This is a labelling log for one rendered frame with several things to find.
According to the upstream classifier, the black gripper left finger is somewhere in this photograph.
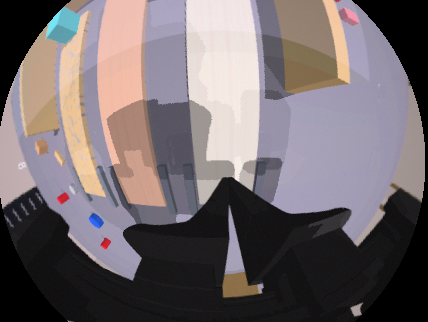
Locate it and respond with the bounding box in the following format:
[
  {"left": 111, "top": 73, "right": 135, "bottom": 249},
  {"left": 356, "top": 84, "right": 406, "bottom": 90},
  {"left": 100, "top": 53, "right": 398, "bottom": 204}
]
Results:
[{"left": 122, "top": 177, "right": 230, "bottom": 286}]

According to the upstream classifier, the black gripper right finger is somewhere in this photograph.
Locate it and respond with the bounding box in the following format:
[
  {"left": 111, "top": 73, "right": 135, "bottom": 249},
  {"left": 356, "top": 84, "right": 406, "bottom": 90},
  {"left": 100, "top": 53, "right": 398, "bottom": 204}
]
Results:
[{"left": 229, "top": 177, "right": 351, "bottom": 286}]

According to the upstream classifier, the small blue block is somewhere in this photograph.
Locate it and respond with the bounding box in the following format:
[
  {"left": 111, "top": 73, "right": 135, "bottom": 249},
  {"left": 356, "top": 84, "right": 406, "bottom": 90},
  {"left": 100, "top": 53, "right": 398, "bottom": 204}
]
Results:
[{"left": 89, "top": 213, "right": 104, "bottom": 229}]

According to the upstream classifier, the pale yellow flat strip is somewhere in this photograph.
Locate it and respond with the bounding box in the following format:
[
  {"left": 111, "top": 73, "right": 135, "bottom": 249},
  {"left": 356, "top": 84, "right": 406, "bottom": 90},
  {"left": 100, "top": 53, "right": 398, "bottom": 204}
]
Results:
[{"left": 60, "top": 91, "right": 108, "bottom": 197}]

